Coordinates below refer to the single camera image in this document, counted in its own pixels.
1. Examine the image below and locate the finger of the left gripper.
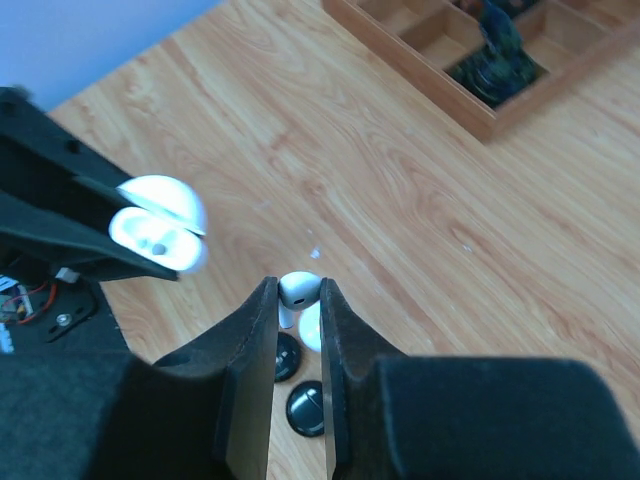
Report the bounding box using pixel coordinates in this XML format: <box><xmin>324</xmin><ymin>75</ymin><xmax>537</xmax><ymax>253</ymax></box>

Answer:
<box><xmin>1</xmin><ymin>87</ymin><xmax>131</xmax><ymax>210</ymax></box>
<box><xmin>1</xmin><ymin>192</ymin><xmax>178</xmax><ymax>281</ymax></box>

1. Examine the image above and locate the white round case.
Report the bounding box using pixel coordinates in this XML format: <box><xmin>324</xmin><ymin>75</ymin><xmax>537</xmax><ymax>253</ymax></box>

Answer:
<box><xmin>109</xmin><ymin>175</ymin><xmax>208</xmax><ymax>273</ymax></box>
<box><xmin>298</xmin><ymin>302</ymin><xmax>322</xmax><ymax>352</ymax></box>

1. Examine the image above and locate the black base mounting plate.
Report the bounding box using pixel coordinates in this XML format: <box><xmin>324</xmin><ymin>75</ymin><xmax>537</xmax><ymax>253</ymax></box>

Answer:
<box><xmin>1</xmin><ymin>249</ymin><xmax>128</xmax><ymax>355</ymax></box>

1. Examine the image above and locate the white earbud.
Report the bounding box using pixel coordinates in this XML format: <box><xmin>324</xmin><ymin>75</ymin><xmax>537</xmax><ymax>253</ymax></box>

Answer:
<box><xmin>278</xmin><ymin>271</ymin><xmax>322</xmax><ymax>329</ymax></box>

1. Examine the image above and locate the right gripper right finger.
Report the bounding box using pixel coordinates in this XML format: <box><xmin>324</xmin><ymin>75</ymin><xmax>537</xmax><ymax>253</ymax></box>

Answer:
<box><xmin>320</xmin><ymin>278</ymin><xmax>639</xmax><ymax>479</ymax></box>

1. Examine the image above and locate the wooden compartment tray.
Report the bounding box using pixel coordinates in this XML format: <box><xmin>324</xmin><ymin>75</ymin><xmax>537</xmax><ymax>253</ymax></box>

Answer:
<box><xmin>322</xmin><ymin>1</ymin><xmax>639</xmax><ymax>141</ymax></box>

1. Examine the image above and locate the black earbud charging case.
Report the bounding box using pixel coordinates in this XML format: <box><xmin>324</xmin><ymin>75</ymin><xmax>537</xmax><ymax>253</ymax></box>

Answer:
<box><xmin>285</xmin><ymin>380</ymin><xmax>324</xmax><ymax>438</ymax></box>

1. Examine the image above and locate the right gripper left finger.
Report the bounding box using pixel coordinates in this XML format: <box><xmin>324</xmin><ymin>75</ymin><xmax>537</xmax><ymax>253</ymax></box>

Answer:
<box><xmin>1</xmin><ymin>277</ymin><xmax>278</xmax><ymax>479</ymax></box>

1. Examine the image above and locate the dark rolled fabric bottom right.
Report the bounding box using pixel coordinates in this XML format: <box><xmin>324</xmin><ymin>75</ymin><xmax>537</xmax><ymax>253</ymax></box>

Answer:
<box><xmin>447</xmin><ymin>1</ymin><xmax>544</xmax><ymax>109</ymax></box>

